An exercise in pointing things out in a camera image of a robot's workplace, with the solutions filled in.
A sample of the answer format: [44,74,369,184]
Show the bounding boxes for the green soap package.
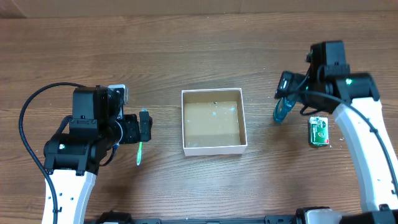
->
[308,116,330,147]

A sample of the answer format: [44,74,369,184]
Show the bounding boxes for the blue mouthwash bottle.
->
[273,98,295,123]

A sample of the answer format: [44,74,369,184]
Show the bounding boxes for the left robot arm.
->
[42,85,152,223]

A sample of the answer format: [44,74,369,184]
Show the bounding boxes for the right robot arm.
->
[294,40,397,223]

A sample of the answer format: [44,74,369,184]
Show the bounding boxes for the green toothbrush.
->
[136,107,148,166]

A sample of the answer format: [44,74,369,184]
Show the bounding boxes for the white cardboard box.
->
[181,88,248,156]

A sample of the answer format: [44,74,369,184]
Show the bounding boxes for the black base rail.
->
[85,211,301,224]

